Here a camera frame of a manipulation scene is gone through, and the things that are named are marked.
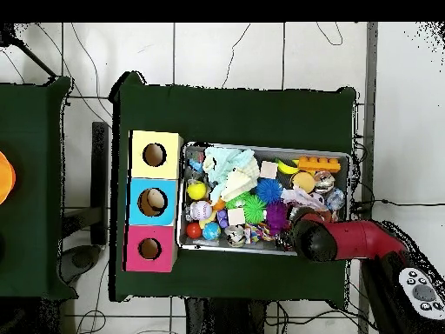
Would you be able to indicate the dark green table cloth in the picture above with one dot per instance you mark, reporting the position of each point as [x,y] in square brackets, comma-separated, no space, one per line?
[243,114]

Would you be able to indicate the orange foam disc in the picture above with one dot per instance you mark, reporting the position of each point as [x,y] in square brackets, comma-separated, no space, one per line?
[303,181]

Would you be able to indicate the teal muslin cloth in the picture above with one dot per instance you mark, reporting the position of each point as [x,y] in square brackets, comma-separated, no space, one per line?
[222,163]

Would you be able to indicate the shallow mesh bin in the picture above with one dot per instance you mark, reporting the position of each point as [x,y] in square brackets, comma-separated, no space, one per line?
[226,248]

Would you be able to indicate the wooden three-hole box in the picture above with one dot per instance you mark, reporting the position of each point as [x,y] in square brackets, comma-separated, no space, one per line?
[156,170]

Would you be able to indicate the purple knobbly toy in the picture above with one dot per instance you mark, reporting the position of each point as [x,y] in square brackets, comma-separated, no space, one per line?
[277,215]

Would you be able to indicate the pale yellow muslin cloth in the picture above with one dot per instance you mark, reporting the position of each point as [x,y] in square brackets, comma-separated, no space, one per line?
[240,181]

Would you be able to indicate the dark green side-table cloth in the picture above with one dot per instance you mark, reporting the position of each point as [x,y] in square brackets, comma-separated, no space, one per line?
[31,139]

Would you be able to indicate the green spiky ball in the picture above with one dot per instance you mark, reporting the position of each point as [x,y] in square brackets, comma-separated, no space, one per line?
[236,201]
[253,208]

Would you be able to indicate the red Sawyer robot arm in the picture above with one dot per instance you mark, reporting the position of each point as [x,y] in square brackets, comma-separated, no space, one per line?
[354,240]

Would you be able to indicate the blue spiky ball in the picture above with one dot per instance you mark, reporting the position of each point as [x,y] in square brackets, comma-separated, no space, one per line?
[268,190]

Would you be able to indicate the white baseball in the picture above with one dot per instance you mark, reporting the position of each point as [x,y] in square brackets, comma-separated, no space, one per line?
[201,210]

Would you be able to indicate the orange round object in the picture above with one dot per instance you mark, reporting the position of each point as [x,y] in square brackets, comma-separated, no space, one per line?
[6,177]

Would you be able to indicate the black upright panel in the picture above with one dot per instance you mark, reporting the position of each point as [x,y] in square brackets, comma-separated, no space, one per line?
[100,174]

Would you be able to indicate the polka dot paper napkin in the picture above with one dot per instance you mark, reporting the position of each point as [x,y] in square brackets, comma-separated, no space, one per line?
[302,200]

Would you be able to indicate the orange toy brick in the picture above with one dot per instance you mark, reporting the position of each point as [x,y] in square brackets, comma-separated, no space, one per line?
[319,164]

